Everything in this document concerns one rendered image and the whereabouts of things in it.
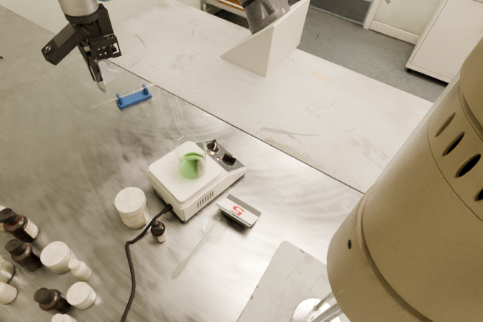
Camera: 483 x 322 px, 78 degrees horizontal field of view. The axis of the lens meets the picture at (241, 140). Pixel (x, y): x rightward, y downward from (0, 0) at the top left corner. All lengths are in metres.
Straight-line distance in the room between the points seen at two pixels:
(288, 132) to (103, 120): 0.52
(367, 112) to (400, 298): 0.86
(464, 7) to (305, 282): 2.45
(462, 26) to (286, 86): 2.03
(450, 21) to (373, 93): 1.81
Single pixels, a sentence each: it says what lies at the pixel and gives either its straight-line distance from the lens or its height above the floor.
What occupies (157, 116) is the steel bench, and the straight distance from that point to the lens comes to 0.91.
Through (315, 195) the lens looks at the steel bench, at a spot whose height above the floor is 0.90.
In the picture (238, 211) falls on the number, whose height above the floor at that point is 0.92.
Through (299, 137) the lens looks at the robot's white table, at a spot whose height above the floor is 0.90.
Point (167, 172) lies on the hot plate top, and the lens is 0.67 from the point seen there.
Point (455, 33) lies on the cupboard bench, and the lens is 2.89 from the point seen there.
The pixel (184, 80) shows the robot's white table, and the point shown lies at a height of 0.90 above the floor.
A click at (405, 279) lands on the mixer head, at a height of 1.38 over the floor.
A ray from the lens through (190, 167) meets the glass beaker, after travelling 0.61.
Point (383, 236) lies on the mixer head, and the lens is 0.19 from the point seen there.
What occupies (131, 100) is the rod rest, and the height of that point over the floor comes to 0.91.
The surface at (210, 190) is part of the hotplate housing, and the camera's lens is 0.67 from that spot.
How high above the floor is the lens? 1.53
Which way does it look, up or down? 50 degrees down
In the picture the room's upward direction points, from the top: 6 degrees clockwise
